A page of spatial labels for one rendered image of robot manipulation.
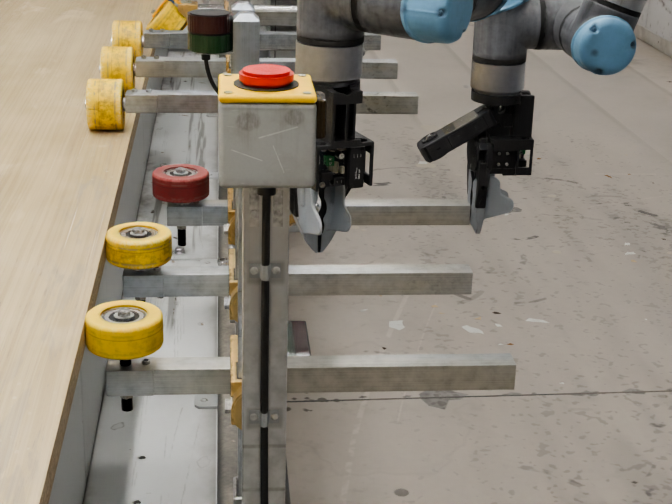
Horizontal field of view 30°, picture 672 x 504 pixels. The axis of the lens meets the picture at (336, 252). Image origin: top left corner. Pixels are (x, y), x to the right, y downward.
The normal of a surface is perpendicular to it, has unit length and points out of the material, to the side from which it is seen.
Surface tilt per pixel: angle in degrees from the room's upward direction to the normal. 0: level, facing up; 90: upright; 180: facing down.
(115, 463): 0
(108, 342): 90
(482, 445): 0
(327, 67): 91
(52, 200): 0
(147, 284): 90
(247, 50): 90
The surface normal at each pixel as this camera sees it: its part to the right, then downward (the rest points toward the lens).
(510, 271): 0.03, -0.93
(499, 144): 0.08, 0.36
